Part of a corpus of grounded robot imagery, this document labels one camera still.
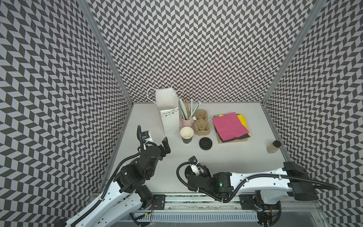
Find black plastic cup lid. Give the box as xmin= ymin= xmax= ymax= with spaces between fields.
xmin=199 ymin=137 xmax=213 ymax=150

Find white paper cup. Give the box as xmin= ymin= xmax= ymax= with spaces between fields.
xmin=184 ymin=165 xmax=196 ymax=179

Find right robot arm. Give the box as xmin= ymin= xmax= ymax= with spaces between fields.
xmin=176 ymin=162 xmax=339 ymax=205

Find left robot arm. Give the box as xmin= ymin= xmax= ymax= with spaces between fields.
xmin=55 ymin=126 xmax=171 ymax=227

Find black sleeved paper cup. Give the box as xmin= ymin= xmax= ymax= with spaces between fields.
xmin=180 ymin=126 xmax=194 ymax=144

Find pink metal straw bucket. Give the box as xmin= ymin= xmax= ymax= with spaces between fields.
xmin=181 ymin=114 xmax=194 ymax=128

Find green wrapped straw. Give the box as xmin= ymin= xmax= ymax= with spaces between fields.
xmin=190 ymin=102 xmax=201 ymax=118

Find stacked pulp cup carriers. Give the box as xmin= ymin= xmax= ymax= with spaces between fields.
xmin=194 ymin=109 xmax=210 ymax=136

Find cartoon animal paper gift bag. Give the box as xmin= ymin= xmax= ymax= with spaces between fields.
xmin=147 ymin=88 xmax=185 ymax=135

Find wooden stir stick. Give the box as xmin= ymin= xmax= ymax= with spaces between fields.
xmin=183 ymin=97 xmax=190 ymax=118

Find magenta paper napkin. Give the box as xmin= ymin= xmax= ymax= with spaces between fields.
xmin=212 ymin=112 xmax=249 ymax=141

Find yellow paper napkin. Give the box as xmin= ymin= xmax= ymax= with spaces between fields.
xmin=237 ymin=114 xmax=250 ymax=138

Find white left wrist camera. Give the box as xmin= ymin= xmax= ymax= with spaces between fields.
xmin=141 ymin=131 xmax=153 ymax=144

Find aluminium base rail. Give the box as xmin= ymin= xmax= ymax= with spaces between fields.
xmin=153 ymin=193 xmax=322 ymax=213

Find aluminium corner post left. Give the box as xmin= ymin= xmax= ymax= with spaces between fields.
xmin=77 ymin=0 xmax=133 ymax=106

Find aluminium corner post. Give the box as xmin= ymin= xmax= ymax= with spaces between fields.
xmin=77 ymin=0 xmax=133 ymax=106
xmin=261 ymin=1 xmax=327 ymax=106

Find aluminium corner post right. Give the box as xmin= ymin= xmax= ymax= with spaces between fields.
xmin=261 ymin=1 xmax=327 ymax=106

